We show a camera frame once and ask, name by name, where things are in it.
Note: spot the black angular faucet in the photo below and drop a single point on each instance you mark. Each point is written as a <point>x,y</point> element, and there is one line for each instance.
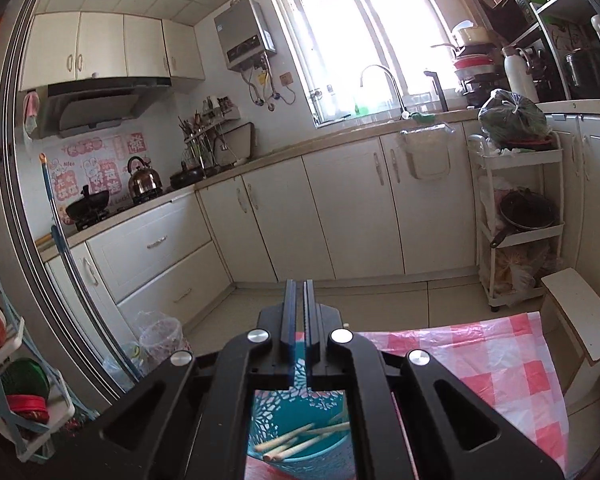
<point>441,95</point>

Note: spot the pink printed wall sticker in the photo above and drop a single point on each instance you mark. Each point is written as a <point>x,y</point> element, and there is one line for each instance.
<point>100,170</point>

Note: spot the steel stock pot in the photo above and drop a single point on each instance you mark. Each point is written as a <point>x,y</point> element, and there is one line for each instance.
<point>582,72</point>

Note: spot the chrome gooseneck faucet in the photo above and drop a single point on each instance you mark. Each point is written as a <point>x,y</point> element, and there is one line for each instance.
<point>401,100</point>

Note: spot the kitchen window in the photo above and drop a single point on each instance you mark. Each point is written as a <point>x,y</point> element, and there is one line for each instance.
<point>340,35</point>

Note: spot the clear bin with floral bag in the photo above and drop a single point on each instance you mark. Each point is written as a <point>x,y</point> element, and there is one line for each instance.
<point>162,340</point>

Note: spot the grey wall water heater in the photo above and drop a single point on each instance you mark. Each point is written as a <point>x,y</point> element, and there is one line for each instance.
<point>242,32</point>

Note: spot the metal sliding door frame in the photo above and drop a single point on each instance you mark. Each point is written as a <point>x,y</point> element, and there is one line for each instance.
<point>7,120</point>

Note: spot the white thermos bottle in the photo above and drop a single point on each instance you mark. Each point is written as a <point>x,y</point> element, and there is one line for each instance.
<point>519,77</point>

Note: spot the cream wall cabinets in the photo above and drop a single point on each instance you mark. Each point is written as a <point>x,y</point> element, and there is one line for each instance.
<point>100,45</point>

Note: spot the range hood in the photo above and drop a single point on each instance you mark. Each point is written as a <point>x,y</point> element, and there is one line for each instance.
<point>95,110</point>

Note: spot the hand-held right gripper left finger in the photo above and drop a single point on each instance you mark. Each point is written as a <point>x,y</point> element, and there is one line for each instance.
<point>289,330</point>

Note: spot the black lidded pot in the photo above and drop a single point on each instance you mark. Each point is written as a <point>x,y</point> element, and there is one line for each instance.
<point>186,178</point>

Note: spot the cream stove base cabinet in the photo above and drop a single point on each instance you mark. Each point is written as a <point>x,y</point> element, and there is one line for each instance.
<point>145,245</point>

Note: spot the green bottle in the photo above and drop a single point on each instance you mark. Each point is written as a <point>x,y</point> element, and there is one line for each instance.
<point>362,109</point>

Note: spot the stack of dishes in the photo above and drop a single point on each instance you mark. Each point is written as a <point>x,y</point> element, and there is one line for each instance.
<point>472,67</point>

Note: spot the white storage rack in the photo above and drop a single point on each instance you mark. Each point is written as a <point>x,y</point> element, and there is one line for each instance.
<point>60,410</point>

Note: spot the white hanging bin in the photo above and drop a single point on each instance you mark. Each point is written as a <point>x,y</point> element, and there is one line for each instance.
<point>425,155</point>

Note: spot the green sponge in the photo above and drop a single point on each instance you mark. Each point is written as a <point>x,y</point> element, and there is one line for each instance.
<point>425,119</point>

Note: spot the white wooden stool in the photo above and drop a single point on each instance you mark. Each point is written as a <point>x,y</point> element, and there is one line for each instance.
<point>575,310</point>

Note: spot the cream sink base cabinet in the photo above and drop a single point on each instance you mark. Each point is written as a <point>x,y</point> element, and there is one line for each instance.
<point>340,210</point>

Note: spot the black frying pan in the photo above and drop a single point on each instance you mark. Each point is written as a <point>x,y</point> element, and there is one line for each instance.
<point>527,212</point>

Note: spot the group of wooden chopsticks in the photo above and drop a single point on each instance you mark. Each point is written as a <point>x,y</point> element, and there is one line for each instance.
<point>280,439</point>

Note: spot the black wok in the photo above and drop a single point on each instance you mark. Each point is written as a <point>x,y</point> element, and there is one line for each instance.
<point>87,206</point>

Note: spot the green round container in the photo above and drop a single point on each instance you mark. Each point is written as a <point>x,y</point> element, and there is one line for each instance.
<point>25,377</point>

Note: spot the green plastic bag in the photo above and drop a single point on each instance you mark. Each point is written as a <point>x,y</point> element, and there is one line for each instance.
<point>510,120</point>

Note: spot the pink cloth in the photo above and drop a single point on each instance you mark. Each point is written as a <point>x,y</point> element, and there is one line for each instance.
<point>31,112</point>

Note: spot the wall socket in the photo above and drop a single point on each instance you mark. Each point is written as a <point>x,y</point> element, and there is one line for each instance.
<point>287,78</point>

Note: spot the kitchen shelf rack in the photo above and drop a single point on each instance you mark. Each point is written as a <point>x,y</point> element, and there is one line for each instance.
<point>555,2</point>

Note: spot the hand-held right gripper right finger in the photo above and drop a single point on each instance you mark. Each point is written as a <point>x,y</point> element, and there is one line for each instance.
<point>310,330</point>

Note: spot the teal perforated plastic basket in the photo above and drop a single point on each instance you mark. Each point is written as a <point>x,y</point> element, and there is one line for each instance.
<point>325,452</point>

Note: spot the white rolling storage cart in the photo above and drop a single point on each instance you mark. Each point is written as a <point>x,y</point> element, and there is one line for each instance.
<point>525,160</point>

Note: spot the red round container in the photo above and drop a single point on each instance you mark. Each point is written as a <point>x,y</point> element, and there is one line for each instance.
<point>27,407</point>

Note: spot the steel kettle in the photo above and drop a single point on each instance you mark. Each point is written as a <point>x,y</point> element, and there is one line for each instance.
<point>144,182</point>

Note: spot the red white checked tablecloth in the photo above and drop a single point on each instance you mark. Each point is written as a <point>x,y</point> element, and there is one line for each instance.
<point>480,360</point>

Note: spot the wall utensil rack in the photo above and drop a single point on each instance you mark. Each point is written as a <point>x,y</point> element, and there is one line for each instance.
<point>200,145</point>

